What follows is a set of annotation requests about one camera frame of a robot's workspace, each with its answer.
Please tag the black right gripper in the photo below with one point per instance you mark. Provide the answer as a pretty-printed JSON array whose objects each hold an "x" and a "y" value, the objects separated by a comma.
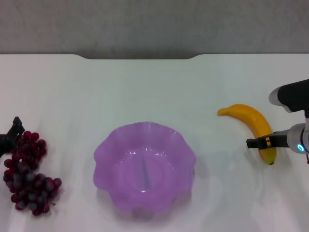
[{"x": 280, "y": 140}]

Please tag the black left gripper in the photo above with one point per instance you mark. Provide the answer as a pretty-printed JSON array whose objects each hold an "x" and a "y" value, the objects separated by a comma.
[{"x": 4, "y": 145}]

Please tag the yellow banana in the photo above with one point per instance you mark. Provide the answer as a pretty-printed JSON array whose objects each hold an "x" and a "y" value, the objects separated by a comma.
[{"x": 251, "y": 116}]

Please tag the dark red grape bunch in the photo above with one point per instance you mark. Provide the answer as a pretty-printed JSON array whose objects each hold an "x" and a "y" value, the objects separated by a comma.
[{"x": 29, "y": 183}]

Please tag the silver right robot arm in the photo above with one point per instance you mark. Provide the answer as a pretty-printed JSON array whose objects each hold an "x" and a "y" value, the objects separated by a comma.
[{"x": 298, "y": 137}]

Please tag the purple wavy plastic bowl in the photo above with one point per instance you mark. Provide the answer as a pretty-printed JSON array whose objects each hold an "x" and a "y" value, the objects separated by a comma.
[{"x": 135, "y": 169}]

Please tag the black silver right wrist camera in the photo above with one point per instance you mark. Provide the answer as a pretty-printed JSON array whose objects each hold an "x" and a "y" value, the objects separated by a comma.
[{"x": 292, "y": 96}]

